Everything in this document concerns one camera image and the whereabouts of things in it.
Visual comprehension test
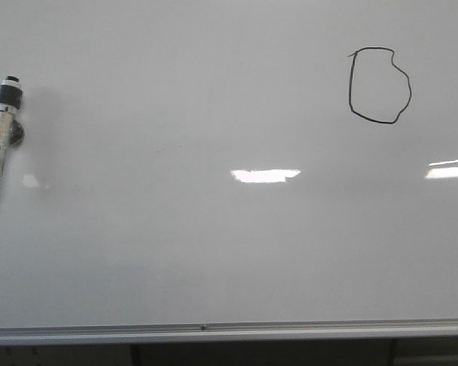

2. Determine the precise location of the black white whiteboard marker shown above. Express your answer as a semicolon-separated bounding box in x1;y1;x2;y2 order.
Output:
0;75;24;181

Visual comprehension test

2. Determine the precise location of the white whiteboard with aluminium frame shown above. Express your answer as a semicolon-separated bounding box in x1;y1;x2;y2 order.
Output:
0;1;458;345

